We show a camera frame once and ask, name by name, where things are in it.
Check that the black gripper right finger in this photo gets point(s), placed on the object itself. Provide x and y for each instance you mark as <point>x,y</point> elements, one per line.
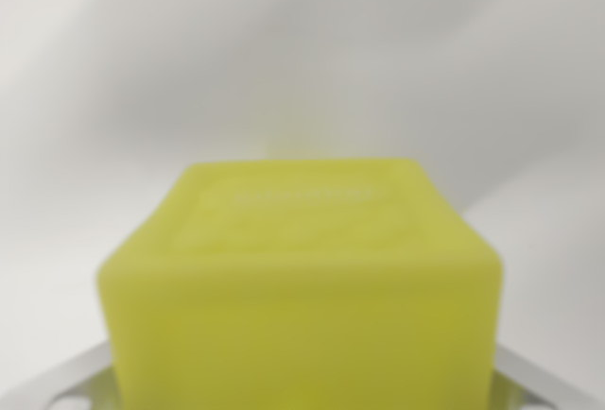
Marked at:
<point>524,379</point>

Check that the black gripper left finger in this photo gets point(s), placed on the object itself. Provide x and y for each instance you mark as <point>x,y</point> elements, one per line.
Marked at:
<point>71,379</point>

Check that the yellow cube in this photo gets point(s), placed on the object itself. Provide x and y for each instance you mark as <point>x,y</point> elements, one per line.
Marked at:
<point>302,296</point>

